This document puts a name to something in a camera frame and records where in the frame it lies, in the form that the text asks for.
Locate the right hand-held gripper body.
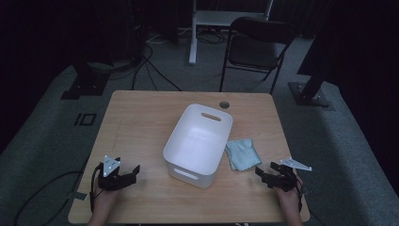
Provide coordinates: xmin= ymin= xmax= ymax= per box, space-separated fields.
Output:
xmin=259 ymin=156 xmax=313 ymax=193

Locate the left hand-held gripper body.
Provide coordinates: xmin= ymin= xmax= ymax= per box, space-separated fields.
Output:
xmin=97 ymin=154 xmax=138 ymax=192

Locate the light blue cleaning cloth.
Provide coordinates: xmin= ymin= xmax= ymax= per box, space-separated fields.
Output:
xmin=224 ymin=137 xmax=263 ymax=172

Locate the white plastic storage bin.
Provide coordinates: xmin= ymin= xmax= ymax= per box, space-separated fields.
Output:
xmin=162 ymin=104 xmax=234 ymax=189

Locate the person's right hand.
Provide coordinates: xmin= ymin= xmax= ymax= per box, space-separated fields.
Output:
xmin=275 ymin=177 xmax=304 ymax=218

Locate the person's left hand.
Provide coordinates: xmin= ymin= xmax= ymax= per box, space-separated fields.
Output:
xmin=91 ymin=187 xmax=122 ymax=221

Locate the black metal stand base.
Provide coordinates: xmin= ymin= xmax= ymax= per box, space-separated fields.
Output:
xmin=60 ymin=60 xmax=111 ymax=101
xmin=288 ymin=43 xmax=333 ymax=108

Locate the black folding chair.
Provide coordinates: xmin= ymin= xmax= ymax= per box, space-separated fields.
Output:
xmin=218 ymin=16 xmax=297 ymax=96

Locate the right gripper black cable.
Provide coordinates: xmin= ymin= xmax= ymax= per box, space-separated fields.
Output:
xmin=295 ymin=179 xmax=306 ymax=214

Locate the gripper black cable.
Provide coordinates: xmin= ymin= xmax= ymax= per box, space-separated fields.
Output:
xmin=12 ymin=162 xmax=105 ymax=226
xmin=295 ymin=179 xmax=306 ymax=214

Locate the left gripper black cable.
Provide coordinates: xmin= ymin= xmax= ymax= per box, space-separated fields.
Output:
xmin=12 ymin=162 xmax=105 ymax=226

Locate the black floor cable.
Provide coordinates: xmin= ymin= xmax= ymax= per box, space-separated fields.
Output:
xmin=131 ymin=43 xmax=154 ymax=91
xmin=142 ymin=56 xmax=184 ymax=92

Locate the white desk frame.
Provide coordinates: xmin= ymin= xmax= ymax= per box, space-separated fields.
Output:
xmin=188 ymin=0 xmax=274 ymax=66

